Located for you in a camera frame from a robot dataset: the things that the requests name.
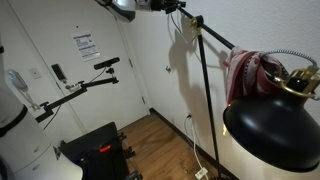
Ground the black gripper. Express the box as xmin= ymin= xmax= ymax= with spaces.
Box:
xmin=149 ymin=0 xmax=186 ymax=15

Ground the black floor lamp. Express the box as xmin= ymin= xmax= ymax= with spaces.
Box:
xmin=176 ymin=6 xmax=320 ymax=180

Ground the white paper notice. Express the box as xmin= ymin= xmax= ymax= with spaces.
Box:
xmin=72 ymin=32 xmax=101 ymax=63

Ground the red patterned cloth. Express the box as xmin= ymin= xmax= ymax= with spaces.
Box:
xmin=223 ymin=46 xmax=289 ymax=106

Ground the white door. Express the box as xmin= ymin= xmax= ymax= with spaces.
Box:
xmin=8 ymin=0 xmax=151 ymax=134

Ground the dark baseboard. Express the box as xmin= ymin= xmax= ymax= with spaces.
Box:
xmin=149 ymin=107 xmax=239 ymax=180

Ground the black electronic door lock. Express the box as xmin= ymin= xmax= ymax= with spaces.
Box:
xmin=51 ymin=63 xmax=68 ymax=84

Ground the orange cart latch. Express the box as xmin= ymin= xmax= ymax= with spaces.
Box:
xmin=99 ymin=144 xmax=112 ymax=153

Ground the white power adapter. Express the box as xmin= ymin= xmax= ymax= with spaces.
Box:
xmin=194 ymin=167 xmax=209 ymax=180

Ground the black equipment cart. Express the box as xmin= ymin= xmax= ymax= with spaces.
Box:
xmin=59 ymin=121 xmax=144 ymax=180

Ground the black stereo camera bar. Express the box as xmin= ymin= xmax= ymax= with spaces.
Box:
xmin=93 ymin=56 xmax=121 ymax=71

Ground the braided lamp cord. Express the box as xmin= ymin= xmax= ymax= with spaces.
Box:
xmin=169 ymin=13 xmax=319 ymax=69

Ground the silver door handle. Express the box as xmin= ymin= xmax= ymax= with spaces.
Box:
xmin=64 ymin=82 xmax=83 ymax=93

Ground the white power cable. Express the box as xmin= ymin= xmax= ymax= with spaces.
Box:
xmin=184 ymin=115 xmax=206 ymax=172

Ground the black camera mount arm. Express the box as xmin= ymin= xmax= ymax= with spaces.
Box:
xmin=34 ymin=67 xmax=120 ymax=124

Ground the white light switch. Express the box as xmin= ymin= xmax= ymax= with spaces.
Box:
xmin=29 ymin=67 xmax=43 ymax=80

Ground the black camera cable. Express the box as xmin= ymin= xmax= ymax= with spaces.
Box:
xmin=42 ymin=68 xmax=107 ymax=131

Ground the white wall phone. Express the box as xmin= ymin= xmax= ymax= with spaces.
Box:
xmin=5 ymin=69 xmax=41 ymax=112

